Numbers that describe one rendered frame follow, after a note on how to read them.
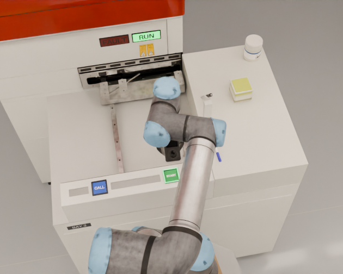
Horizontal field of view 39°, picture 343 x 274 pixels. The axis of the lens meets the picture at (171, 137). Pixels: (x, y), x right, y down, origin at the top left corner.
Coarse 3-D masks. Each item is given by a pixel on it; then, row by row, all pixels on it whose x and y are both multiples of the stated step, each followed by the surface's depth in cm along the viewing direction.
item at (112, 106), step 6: (114, 108) 207; (114, 114) 205; (114, 120) 204; (114, 126) 202; (114, 132) 200; (114, 138) 199; (120, 150) 195; (120, 156) 194; (120, 162) 192; (120, 168) 191
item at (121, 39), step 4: (120, 36) 193; (124, 36) 194; (100, 40) 193; (104, 40) 193; (108, 40) 194; (112, 40) 194; (116, 40) 194; (120, 40) 195; (124, 40) 195; (104, 44) 195; (108, 44) 195; (112, 44) 196; (116, 44) 196
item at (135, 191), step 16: (112, 176) 176; (128, 176) 176; (144, 176) 176; (160, 176) 176; (64, 192) 173; (80, 192) 173; (112, 192) 172; (128, 192) 172; (144, 192) 172; (160, 192) 174; (208, 192) 181; (64, 208) 171; (80, 208) 174; (96, 208) 176; (112, 208) 178; (128, 208) 180; (144, 208) 183
